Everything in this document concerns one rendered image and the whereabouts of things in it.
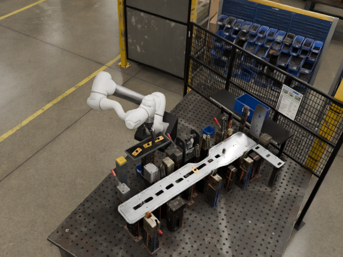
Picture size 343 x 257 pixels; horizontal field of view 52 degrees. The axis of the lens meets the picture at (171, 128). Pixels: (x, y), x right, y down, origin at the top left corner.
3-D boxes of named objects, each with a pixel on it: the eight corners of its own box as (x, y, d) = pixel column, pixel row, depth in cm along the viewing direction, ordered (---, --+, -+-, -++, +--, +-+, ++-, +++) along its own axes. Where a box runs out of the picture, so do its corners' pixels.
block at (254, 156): (249, 183, 317) (255, 162, 298) (240, 175, 323) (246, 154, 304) (256, 178, 322) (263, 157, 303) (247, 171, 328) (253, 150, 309)
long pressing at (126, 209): (132, 228, 244) (132, 227, 243) (114, 207, 256) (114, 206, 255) (258, 145, 313) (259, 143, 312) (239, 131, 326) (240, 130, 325)
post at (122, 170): (122, 201, 295) (119, 166, 266) (117, 195, 299) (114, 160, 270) (129, 197, 299) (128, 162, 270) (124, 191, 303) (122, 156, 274)
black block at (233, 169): (228, 196, 305) (234, 174, 285) (219, 188, 311) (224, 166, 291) (235, 191, 309) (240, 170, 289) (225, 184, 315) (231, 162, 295)
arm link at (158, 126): (146, 134, 339) (137, 130, 319) (150, 116, 341) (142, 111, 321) (162, 137, 334) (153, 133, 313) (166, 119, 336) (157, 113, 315)
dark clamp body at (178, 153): (174, 188, 309) (177, 158, 283) (165, 179, 316) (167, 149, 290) (184, 182, 314) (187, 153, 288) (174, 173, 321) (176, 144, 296)
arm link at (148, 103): (146, 107, 266) (136, 117, 257) (146, 91, 255) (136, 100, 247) (158, 112, 262) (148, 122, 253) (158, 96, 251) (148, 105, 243)
